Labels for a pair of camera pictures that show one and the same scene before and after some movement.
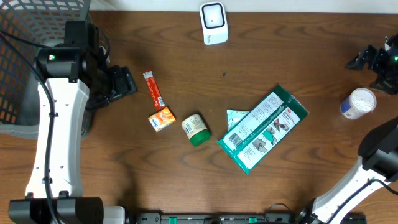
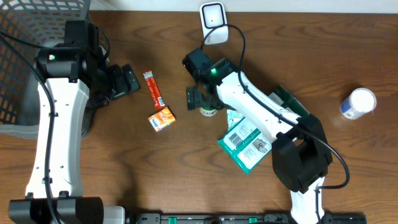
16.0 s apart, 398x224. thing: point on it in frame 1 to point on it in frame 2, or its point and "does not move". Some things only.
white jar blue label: [360, 102] does not move
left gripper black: [125, 83] does not move
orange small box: [161, 119] does not move
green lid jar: [195, 129] to [208, 113]
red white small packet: [158, 101] does not move
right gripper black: [382, 55] to [195, 97]
